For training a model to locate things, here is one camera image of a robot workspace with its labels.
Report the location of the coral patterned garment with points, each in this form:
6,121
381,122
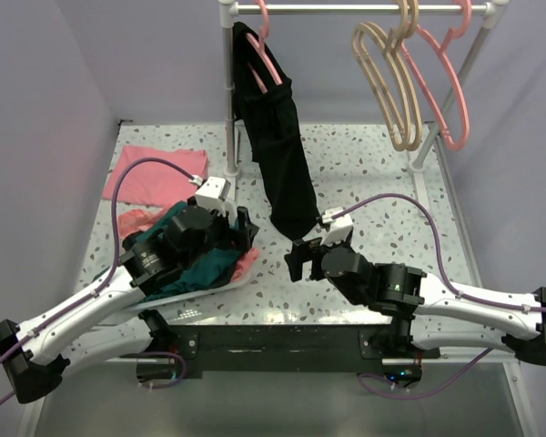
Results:
137,220

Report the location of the pink folded shirt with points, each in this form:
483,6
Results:
153,184

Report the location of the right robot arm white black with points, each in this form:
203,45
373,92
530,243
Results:
427,312

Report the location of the pink hanger holding shorts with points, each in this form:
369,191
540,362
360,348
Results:
259,44

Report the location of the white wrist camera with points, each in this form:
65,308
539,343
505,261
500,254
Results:
338,226
214,193

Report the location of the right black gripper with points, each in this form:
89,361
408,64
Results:
304,251

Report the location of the white laundry basket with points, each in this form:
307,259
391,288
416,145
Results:
131,311

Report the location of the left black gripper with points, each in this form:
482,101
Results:
240,238

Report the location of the beige wooden hanger front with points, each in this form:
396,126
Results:
382,91

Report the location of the beige wooden hanger back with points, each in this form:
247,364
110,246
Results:
407,82

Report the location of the black shorts on hanger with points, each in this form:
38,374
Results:
271,121

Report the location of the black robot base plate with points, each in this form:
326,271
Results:
350,348

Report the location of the white metal clothes rack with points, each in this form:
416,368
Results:
451,118

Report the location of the pink garment in basket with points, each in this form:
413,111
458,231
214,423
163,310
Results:
244,264

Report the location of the beige wooden hanger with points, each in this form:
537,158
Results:
382,91
407,82

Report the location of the teal green shorts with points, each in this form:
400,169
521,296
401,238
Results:
214,270

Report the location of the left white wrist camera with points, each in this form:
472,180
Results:
214,193

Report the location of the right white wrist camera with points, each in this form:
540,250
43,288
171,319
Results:
338,226

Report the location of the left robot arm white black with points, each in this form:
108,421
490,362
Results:
189,249

